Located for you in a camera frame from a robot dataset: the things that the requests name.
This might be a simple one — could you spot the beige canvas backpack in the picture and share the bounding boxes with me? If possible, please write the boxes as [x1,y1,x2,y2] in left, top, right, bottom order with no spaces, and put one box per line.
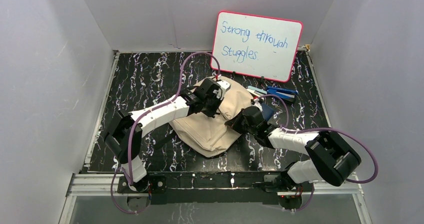
[169,77,253,158]

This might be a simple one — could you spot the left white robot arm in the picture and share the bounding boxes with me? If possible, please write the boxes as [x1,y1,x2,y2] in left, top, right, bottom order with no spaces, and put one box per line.
[101,78,231,192]

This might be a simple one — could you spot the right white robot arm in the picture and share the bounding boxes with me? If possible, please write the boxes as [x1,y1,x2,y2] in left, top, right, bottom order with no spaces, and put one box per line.
[225,106,362,191]

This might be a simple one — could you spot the light blue white stapler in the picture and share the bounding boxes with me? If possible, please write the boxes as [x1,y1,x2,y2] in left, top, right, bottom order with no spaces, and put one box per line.
[246,86,267,97]

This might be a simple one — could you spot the blue black stapler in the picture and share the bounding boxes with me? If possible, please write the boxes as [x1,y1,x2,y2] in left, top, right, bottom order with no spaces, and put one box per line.
[266,86,298,103]

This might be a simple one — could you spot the pink framed whiteboard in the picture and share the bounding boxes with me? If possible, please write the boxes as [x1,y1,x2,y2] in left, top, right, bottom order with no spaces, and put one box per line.
[210,11,303,82]

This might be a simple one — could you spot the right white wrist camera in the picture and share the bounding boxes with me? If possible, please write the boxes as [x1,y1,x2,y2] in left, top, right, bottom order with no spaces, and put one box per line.
[251,98,264,112]

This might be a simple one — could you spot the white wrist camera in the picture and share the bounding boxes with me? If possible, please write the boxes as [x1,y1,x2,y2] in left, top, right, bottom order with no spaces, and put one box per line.
[217,80,231,92]
[251,98,264,112]

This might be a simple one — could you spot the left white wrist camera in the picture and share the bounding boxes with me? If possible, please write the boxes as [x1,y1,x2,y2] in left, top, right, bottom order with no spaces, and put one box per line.
[217,80,231,92]

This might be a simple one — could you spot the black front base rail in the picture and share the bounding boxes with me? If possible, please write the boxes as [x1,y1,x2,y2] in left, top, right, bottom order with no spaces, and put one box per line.
[146,171,298,205]

